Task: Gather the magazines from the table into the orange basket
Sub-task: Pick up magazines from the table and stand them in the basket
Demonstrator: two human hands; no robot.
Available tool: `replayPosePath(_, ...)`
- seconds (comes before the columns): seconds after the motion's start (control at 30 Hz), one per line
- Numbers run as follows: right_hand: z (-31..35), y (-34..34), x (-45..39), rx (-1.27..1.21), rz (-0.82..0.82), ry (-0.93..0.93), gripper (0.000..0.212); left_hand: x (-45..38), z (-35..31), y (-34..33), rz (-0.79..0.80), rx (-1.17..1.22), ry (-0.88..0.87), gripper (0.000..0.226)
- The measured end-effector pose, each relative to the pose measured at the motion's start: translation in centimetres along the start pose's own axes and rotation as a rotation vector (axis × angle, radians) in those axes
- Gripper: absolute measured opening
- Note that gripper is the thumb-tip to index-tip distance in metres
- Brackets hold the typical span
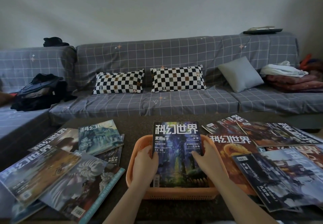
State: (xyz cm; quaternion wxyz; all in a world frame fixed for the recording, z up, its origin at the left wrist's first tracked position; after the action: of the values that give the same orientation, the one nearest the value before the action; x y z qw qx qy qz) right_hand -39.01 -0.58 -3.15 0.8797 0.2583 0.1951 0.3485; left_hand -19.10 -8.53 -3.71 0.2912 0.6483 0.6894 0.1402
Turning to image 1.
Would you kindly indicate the person's left hand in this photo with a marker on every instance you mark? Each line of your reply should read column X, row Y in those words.
column 143, row 168

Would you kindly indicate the person's right hand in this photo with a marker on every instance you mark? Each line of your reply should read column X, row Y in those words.
column 212, row 162

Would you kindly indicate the cat and girl cover magazine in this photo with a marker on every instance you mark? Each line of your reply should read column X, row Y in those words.
column 113, row 155

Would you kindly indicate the green city cover magazine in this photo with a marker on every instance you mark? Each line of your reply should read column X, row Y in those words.
column 176, row 170

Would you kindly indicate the orange plastic basket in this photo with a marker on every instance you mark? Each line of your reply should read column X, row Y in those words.
column 181, row 193

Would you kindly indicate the teal mountain cover magazine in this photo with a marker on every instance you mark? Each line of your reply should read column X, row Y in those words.
column 101, row 138

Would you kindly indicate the white shell cover magazine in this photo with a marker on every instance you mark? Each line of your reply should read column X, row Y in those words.
column 83, row 181

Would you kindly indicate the pile of assorted magazines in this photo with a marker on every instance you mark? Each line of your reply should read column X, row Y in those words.
column 272, row 133

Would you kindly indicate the dark silhouette cover magazine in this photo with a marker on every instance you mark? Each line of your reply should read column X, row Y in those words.
column 63, row 140

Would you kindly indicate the brown planet cover magazine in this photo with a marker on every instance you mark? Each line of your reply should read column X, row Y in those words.
column 37, row 173

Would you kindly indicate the person's right forearm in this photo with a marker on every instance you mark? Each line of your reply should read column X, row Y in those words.
column 242, row 201

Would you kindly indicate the person's left forearm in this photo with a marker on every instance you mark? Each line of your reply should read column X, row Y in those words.
column 126, row 203

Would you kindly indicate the dark stone table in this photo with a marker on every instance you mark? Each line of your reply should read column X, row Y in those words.
column 136, row 128

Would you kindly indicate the black white checkered pillow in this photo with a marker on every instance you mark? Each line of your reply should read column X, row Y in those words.
column 178, row 78
column 118, row 82

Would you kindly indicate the plain grey cushion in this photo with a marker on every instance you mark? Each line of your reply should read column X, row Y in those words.
column 239, row 75

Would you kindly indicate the dark red folded blanket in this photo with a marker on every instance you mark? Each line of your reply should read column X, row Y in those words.
column 295, row 85

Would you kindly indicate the white folded cloth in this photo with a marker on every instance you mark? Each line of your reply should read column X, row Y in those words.
column 280, row 70

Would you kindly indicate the grey plaid covered sofa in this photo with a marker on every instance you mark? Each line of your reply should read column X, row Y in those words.
column 164, row 54

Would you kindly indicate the heap of dark clothes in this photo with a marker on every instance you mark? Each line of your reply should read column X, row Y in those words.
column 43, row 95

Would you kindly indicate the orange red fabric item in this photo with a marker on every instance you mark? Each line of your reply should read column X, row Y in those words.
column 310, row 63

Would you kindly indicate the black flat tray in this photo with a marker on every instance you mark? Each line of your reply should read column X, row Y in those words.
column 262, row 31

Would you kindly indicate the small black garment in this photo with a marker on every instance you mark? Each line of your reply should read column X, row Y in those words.
column 55, row 42

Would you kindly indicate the brown bag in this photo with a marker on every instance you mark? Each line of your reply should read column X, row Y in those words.
column 5, row 98

